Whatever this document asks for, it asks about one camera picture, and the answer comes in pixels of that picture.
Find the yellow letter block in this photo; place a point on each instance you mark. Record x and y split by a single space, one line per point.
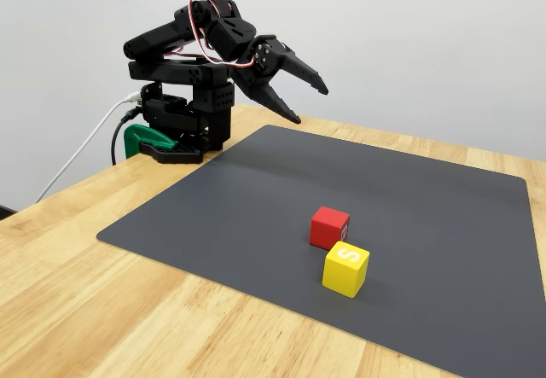
343 273

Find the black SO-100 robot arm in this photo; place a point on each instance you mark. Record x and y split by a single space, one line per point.
170 36

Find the dark grey mat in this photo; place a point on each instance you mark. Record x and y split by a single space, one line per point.
256 190

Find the dark object beside table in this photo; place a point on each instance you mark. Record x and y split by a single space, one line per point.
5 212

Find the red letter cube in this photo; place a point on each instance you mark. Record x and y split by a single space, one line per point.
326 226

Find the green table clamp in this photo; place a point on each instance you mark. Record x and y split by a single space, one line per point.
141 137

